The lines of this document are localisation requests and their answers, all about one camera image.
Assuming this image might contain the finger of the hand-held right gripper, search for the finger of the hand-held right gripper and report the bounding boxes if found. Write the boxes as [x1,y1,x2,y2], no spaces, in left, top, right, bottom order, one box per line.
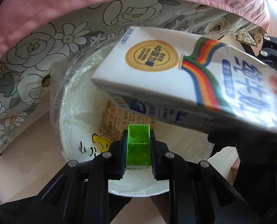
[257,36,277,80]
[207,127,277,206]

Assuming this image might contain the clear plastic bin liner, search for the clear plastic bin liner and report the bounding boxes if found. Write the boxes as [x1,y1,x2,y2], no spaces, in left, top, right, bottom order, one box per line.
[48,36,121,122]

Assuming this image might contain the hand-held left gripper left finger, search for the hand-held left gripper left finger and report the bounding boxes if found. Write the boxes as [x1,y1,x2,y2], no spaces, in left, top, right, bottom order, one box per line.
[0,129,132,224]

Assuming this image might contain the orange printed snack wrapper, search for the orange printed snack wrapper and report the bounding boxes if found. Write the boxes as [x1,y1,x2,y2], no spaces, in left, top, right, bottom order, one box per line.
[99,99,157,145]

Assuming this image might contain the pink blanket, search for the pink blanket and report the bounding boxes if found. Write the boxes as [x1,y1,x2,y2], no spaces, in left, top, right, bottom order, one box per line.
[0,0,271,75]

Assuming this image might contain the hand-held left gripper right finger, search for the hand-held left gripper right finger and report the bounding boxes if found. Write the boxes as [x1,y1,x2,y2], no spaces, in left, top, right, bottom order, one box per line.
[150,129,270,224]

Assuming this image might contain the small green box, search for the small green box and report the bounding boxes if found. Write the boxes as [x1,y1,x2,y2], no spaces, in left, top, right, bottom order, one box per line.
[126,124,151,169]

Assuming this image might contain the white trash bin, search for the white trash bin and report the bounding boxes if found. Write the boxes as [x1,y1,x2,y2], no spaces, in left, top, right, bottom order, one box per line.
[50,44,215,197]

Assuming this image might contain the white milk carton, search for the white milk carton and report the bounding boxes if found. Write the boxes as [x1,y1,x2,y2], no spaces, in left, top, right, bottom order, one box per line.
[90,26,277,137]

